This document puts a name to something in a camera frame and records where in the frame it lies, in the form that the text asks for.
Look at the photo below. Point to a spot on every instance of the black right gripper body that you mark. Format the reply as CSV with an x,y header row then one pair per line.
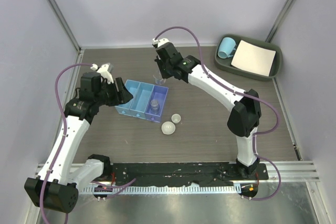
x,y
165,69

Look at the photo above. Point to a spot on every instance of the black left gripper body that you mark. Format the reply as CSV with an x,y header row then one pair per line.
x,y
107,95

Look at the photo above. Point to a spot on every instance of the blue three-compartment organizer bin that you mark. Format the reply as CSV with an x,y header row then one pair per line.
x,y
139,106

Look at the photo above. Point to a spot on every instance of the clear glass beaker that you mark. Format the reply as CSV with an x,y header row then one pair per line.
x,y
158,79

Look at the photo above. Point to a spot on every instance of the small clear glass flask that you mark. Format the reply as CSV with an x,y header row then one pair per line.
x,y
154,106

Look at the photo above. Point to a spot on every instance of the white ceramic crucible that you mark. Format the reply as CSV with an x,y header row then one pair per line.
x,y
176,118

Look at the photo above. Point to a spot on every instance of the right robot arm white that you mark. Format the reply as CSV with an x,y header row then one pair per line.
x,y
244,112

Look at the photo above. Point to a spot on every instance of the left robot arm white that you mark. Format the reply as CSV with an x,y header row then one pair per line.
x,y
55,187

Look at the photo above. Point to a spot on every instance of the dark green plastic tray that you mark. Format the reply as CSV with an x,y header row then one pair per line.
x,y
225,64

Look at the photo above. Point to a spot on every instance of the light blue mug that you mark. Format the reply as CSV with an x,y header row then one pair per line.
x,y
226,48

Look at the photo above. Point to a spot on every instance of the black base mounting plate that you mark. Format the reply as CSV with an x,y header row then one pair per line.
x,y
180,174

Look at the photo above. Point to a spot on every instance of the white paper sheet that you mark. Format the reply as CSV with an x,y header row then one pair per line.
x,y
253,59

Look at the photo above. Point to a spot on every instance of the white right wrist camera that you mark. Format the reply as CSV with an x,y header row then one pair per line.
x,y
156,43

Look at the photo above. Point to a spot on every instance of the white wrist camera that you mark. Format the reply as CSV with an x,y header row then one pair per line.
x,y
156,43
105,70

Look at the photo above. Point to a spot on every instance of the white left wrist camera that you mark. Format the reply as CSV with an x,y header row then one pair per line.
x,y
105,70

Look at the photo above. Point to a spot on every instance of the white slotted cable duct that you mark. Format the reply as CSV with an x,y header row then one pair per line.
x,y
153,190

